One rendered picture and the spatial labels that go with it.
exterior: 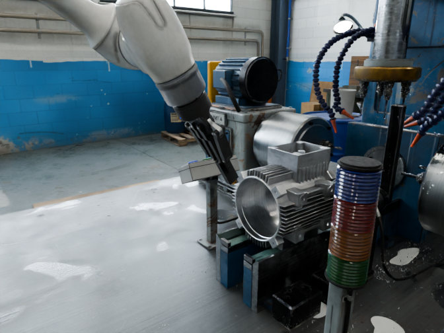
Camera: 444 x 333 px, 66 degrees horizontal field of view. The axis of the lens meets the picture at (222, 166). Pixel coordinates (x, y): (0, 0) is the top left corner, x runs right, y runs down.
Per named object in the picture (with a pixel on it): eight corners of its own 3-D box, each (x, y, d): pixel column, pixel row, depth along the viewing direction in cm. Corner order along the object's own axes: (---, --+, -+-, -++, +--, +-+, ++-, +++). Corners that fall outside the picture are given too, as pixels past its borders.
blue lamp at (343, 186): (349, 185, 54) (353, 158, 52) (386, 197, 49) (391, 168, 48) (325, 194, 50) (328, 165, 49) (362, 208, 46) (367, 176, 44)
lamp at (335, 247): (343, 238, 56) (347, 212, 55) (378, 254, 52) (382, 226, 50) (320, 249, 53) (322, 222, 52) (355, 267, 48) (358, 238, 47)
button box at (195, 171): (227, 173, 110) (223, 157, 111) (240, 170, 105) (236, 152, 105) (181, 184, 101) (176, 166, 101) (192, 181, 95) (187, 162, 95)
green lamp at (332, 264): (341, 261, 58) (343, 238, 56) (374, 279, 53) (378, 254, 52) (318, 274, 54) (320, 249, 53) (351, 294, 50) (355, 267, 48)
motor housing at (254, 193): (283, 211, 103) (287, 149, 97) (337, 236, 88) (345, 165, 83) (230, 230, 92) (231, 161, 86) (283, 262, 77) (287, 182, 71)
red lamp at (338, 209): (347, 212, 55) (349, 185, 54) (382, 226, 50) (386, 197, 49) (322, 222, 52) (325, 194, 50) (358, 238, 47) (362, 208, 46)
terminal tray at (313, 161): (297, 166, 95) (298, 140, 93) (329, 176, 87) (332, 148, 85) (265, 174, 89) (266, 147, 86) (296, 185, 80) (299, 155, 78)
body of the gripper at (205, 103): (212, 87, 68) (230, 125, 73) (190, 85, 75) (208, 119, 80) (184, 109, 66) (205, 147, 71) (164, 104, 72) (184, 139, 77)
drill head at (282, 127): (272, 159, 159) (275, 104, 152) (340, 180, 131) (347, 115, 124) (229, 168, 145) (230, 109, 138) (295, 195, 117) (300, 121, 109)
